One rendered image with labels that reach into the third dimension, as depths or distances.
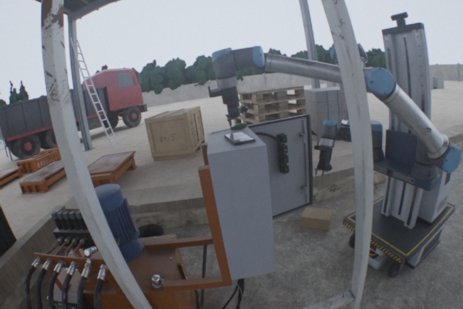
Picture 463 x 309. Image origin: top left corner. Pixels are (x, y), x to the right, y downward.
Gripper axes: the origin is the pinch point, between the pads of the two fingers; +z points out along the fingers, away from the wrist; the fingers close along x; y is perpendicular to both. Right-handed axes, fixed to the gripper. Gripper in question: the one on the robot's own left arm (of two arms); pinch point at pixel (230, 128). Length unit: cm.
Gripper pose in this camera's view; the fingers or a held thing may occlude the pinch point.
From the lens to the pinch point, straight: 107.8
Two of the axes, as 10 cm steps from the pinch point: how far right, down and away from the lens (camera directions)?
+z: 1.9, 8.8, 4.3
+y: 9.7, -2.3, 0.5
